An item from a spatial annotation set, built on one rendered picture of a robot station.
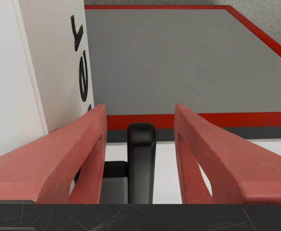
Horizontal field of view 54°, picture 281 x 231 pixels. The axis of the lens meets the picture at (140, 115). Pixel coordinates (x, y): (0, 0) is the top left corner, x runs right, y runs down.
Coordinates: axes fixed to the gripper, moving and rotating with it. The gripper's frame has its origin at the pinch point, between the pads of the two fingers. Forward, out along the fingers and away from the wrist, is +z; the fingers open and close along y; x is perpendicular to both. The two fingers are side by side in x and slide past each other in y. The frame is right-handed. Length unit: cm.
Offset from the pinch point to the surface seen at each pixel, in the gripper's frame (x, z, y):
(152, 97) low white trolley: 14.6, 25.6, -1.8
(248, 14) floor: 21, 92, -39
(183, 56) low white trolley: 14.9, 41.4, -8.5
